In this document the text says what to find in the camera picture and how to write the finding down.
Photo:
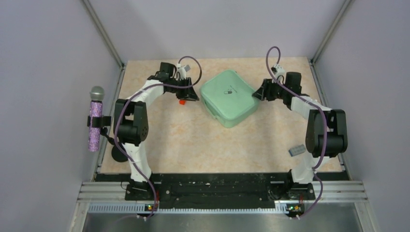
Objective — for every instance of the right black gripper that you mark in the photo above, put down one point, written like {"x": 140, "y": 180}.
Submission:
{"x": 264, "y": 93}

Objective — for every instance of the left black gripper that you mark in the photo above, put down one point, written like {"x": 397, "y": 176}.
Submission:
{"x": 188, "y": 94}

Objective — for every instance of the mint green medicine case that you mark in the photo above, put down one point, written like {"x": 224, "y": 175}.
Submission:
{"x": 228, "y": 98}

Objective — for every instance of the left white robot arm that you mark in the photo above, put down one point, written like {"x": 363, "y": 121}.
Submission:
{"x": 131, "y": 120}

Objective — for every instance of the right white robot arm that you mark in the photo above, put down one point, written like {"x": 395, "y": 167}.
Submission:
{"x": 326, "y": 134}

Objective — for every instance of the grey blue pill blister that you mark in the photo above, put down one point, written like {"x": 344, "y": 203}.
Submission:
{"x": 297, "y": 150}

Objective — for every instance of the purple glitter microphone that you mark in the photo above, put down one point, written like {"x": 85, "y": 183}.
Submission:
{"x": 95, "y": 113}

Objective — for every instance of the black microphone stand base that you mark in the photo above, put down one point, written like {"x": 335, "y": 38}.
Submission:
{"x": 117, "y": 155}

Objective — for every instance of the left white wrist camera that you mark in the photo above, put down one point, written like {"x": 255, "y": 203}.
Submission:
{"x": 181, "y": 71}

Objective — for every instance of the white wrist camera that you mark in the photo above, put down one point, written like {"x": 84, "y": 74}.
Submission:
{"x": 278, "y": 72}
{"x": 181, "y": 71}

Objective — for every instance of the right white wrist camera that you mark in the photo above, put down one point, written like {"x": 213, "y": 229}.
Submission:
{"x": 278, "y": 72}

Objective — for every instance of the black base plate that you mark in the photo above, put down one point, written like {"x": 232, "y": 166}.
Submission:
{"x": 220, "y": 191}

